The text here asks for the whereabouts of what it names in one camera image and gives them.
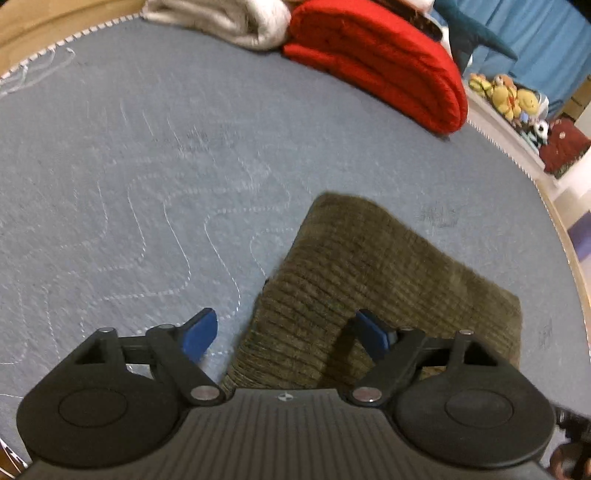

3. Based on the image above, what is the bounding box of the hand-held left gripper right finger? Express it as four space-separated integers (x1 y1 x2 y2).
339 308 502 408

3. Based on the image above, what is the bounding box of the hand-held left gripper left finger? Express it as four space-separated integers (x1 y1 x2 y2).
74 307 227 408

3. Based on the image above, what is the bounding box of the olive green knitted cloth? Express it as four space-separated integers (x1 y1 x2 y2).
219 191 522 391

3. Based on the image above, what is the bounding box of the grey quilted blanket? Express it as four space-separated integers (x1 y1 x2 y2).
0 14 591 467

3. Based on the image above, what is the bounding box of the purple box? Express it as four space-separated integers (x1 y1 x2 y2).
570 217 591 278

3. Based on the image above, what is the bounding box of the black and white plush toy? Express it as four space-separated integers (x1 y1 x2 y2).
522 120 552 149

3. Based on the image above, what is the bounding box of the dark red cushion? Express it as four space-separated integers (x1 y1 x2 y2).
538 117 591 178

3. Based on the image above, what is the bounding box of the yellow plush toy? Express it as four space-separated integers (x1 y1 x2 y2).
468 74 542 123

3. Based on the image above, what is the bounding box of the red folded blanket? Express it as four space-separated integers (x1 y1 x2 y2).
283 0 469 136

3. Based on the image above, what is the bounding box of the beige folded blanket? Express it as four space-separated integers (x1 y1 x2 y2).
141 0 293 51

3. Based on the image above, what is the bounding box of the teal plush toy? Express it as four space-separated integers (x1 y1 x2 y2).
434 0 519 75

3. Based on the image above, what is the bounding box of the blue curtain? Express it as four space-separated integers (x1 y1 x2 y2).
462 0 591 121

